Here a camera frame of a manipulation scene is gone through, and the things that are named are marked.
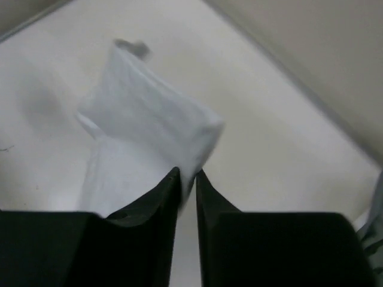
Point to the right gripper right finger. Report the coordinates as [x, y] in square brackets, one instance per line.
[239, 248]

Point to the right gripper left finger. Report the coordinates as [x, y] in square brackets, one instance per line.
[131, 247]

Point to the white skirt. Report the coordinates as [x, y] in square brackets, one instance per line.
[142, 128]

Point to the grey skirt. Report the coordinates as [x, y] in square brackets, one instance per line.
[370, 233]

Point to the aluminium table frame rail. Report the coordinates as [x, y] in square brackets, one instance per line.
[19, 14]

